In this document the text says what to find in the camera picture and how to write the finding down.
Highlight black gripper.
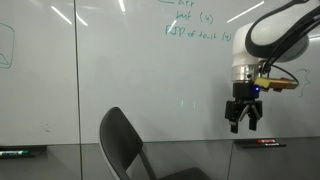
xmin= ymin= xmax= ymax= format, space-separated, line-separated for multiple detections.
xmin=224 ymin=82 xmax=264 ymax=135

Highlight tan wrist camera mount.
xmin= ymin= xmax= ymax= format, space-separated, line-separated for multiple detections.
xmin=254 ymin=77 xmax=300 ymax=93

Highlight wide whiteboard panel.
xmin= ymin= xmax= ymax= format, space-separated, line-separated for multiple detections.
xmin=74 ymin=0 xmax=320 ymax=145

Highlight black cable bundle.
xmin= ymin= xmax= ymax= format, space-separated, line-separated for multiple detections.
xmin=244 ymin=0 xmax=320 ymax=76

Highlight green marker on tray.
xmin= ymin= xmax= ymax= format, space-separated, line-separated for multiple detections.
xmin=0 ymin=145 xmax=47 ymax=160

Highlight red whiteboard marker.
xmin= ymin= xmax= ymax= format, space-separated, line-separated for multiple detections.
xmin=256 ymin=138 xmax=278 ymax=145

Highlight black marker tray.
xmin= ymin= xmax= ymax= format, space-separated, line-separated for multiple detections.
xmin=234 ymin=139 xmax=288 ymax=149

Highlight narrow whiteboard panel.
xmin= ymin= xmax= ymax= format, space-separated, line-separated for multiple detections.
xmin=0 ymin=0 xmax=80 ymax=147

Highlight green whiteboard marker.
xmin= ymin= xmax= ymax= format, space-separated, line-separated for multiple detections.
xmin=0 ymin=150 xmax=32 ymax=157

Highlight black chair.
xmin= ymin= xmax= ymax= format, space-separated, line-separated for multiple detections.
xmin=99 ymin=106 xmax=213 ymax=180

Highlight thin black camera cable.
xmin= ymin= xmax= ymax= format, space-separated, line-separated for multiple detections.
xmin=261 ymin=60 xmax=300 ymax=84

